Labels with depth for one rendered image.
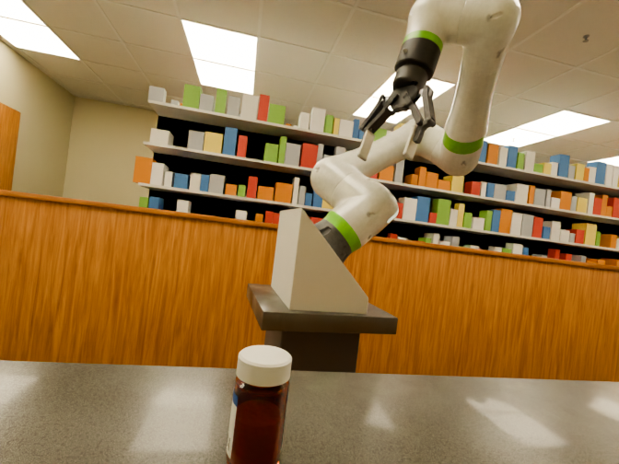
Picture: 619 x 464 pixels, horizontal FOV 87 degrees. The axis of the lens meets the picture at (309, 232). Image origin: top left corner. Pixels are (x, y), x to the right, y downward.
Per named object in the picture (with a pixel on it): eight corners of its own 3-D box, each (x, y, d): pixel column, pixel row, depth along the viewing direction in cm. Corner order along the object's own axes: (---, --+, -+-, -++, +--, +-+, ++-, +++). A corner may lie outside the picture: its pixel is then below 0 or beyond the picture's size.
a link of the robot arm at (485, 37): (439, 138, 98) (449, 113, 102) (481, 145, 94) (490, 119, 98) (461, 7, 68) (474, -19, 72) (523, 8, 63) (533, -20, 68)
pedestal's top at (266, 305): (246, 295, 98) (247, 283, 98) (344, 302, 107) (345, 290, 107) (261, 330, 67) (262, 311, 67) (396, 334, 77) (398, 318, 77)
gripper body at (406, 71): (437, 79, 75) (424, 116, 75) (406, 86, 82) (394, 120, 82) (419, 59, 71) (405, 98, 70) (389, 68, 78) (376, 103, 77)
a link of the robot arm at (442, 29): (417, 16, 85) (414, -22, 75) (468, 17, 80) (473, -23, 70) (400, 64, 84) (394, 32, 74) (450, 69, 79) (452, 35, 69)
